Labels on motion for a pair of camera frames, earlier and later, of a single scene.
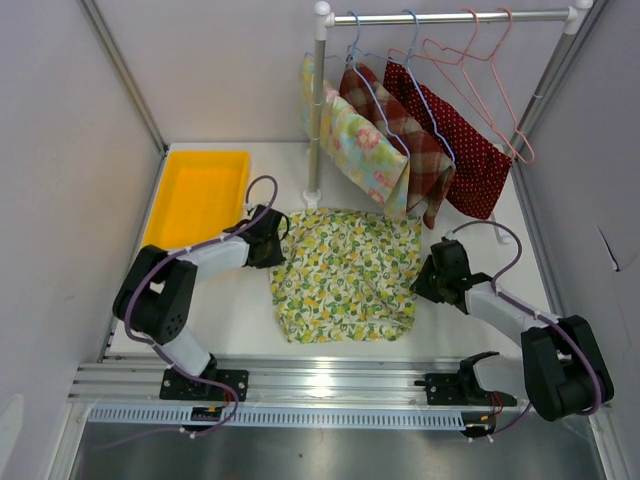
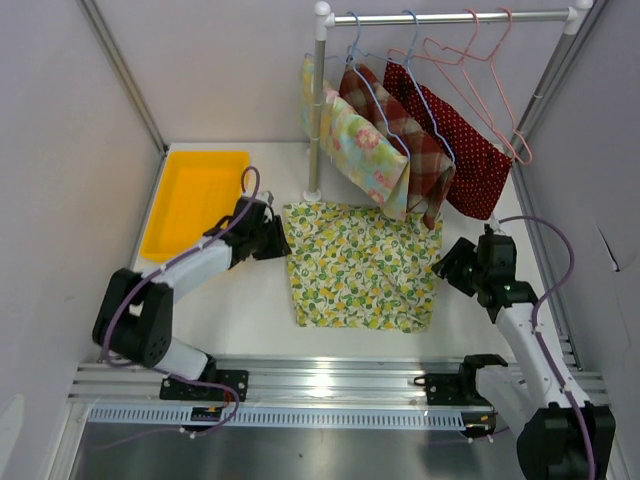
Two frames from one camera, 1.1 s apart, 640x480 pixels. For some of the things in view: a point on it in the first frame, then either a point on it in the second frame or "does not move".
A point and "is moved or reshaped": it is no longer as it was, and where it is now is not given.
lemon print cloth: [348, 275] is moved or reshaped
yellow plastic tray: [198, 196] does not move
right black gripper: [420, 285] -> [460, 252]
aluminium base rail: [280, 379] does not move
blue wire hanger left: [350, 60] does not move
